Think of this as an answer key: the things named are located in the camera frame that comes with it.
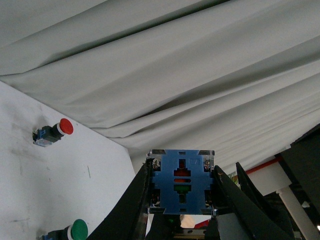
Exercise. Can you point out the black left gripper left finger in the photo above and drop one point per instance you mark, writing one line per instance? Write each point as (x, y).
(128, 219)

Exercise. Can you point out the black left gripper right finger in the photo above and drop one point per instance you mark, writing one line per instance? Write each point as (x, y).
(237, 218)

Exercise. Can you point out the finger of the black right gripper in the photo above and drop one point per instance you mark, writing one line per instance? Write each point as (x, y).
(277, 214)

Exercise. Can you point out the yellow push button switch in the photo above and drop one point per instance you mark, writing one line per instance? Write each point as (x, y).
(181, 181)

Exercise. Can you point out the white curtain backdrop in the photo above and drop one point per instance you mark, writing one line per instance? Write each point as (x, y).
(240, 77)

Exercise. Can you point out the green push button switch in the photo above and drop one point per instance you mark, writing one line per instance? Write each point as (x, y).
(76, 231)

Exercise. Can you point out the red push button switch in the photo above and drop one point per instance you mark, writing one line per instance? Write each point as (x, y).
(47, 135)

